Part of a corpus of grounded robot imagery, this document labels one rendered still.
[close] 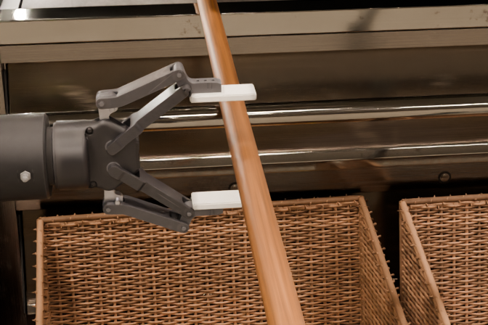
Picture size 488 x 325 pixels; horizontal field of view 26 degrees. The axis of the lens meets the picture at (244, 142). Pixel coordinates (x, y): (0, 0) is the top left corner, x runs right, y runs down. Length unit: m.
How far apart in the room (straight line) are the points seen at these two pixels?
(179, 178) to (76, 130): 0.66
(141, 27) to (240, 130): 0.52
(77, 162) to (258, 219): 0.22
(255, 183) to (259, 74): 0.68
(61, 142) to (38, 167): 0.04
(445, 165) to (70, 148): 0.88
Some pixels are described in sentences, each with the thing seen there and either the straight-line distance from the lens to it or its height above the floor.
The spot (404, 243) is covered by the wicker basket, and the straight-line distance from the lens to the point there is 1.80.
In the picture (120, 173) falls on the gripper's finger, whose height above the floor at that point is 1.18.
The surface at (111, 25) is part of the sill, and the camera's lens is 1.66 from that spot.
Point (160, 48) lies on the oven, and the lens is 1.67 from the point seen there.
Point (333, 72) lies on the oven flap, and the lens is 1.74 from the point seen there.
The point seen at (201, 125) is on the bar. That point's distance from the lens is 1.32.
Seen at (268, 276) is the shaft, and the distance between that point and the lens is 0.91.
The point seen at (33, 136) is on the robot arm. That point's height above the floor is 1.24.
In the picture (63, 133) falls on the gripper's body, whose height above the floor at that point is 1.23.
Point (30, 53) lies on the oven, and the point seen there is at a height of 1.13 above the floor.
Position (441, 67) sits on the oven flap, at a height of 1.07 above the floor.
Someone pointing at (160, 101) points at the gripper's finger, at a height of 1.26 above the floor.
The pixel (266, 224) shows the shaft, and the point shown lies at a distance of 0.99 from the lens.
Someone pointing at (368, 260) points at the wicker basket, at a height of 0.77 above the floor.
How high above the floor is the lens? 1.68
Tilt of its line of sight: 25 degrees down
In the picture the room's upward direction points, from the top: straight up
